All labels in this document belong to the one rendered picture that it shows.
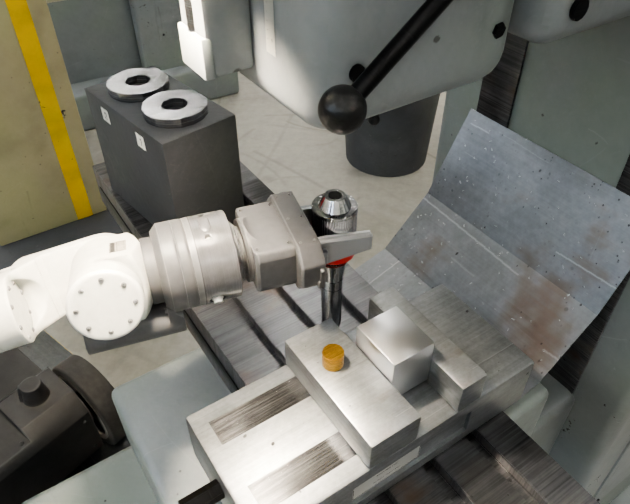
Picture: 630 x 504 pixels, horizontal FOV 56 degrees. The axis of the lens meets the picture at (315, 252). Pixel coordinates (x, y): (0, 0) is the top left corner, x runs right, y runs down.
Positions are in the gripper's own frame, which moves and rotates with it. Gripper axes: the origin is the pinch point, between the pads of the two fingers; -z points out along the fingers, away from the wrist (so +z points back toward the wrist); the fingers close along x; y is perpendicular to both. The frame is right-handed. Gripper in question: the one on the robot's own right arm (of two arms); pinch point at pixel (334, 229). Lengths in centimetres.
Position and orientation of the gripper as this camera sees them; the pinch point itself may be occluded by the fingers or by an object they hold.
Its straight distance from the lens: 62.1
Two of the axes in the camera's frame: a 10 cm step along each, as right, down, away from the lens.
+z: -9.4, 2.2, -2.6
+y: 0.0, 7.5, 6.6
